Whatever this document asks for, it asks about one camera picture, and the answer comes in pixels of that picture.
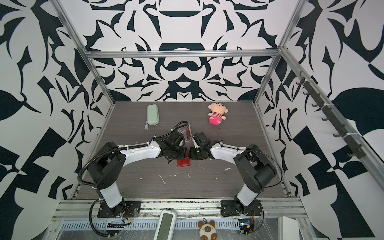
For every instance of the green glasses case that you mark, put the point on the green glasses case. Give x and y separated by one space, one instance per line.
153 117

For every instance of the brown white plush toy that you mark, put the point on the brown white plush toy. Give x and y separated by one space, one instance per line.
207 230

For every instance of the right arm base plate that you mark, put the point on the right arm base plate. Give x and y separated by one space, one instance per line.
234 207

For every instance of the wall hook rail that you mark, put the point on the wall hook rail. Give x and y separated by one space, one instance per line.
333 116

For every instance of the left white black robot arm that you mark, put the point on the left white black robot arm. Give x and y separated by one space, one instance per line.
102 171

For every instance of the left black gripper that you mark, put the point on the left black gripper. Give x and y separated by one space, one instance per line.
184 151

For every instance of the white tablet device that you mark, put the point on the white tablet device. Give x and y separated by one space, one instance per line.
166 225

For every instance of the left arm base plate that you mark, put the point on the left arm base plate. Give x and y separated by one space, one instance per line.
125 209

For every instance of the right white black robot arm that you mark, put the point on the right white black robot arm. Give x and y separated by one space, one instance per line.
255 168

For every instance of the clear acrylic card box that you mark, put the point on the clear acrylic card box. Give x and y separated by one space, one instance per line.
187 133

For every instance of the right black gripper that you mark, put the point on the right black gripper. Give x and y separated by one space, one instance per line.
192 156

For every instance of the white box bottom right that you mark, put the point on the white box bottom right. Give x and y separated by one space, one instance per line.
288 229

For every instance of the pink plush doll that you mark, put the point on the pink plush doll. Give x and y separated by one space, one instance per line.
217 114

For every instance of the red leather card holder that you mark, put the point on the red leather card holder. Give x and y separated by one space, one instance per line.
186 162

